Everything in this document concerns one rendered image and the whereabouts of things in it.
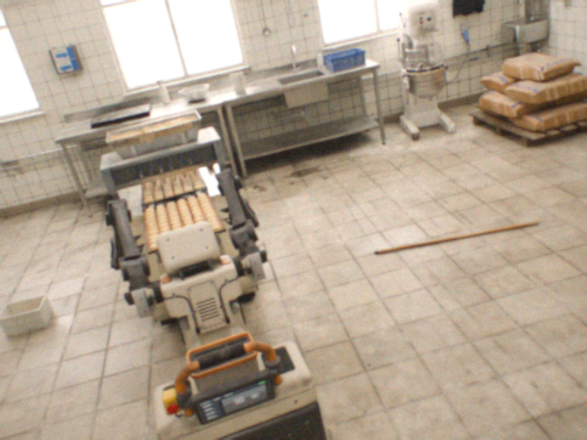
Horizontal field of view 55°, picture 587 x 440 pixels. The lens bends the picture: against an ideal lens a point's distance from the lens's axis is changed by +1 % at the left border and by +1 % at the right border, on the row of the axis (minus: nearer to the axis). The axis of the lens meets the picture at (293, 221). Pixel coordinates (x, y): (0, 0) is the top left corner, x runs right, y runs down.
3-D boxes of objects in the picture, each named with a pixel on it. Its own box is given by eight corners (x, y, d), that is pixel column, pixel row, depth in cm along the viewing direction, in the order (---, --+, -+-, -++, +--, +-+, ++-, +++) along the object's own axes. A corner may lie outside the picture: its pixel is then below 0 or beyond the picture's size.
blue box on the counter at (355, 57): (332, 72, 605) (330, 58, 599) (324, 68, 632) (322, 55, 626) (367, 63, 611) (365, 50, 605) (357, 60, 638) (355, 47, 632)
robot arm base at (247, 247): (237, 261, 213) (266, 252, 215) (231, 244, 217) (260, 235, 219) (238, 271, 221) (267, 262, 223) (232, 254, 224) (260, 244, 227)
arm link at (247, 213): (217, 190, 252) (240, 182, 252) (214, 181, 255) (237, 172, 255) (245, 235, 289) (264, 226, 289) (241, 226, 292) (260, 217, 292)
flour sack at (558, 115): (534, 135, 537) (534, 120, 531) (507, 126, 575) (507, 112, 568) (599, 116, 549) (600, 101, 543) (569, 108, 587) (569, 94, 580)
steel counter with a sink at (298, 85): (85, 219, 596) (41, 106, 545) (93, 196, 659) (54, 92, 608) (389, 143, 629) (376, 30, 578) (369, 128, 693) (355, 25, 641)
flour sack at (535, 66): (497, 76, 595) (496, 59, 588) (531, 65, 603) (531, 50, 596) (544, 85, 531) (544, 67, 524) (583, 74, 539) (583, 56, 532)
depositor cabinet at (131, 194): (150, 253, 489) (119, 164, 454) (230, 230, 502) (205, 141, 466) (159, 333, 375) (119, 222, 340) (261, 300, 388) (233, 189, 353)
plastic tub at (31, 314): (5, 338, 408) (-4, 319, 401) (14, 320, 428) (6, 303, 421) (47, 327, 410) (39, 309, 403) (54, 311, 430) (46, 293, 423)
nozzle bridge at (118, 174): (118, 203, 369) (101, 154, 355) (224, 175, 382) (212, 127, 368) (118, 222, 340) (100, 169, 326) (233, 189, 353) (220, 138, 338)
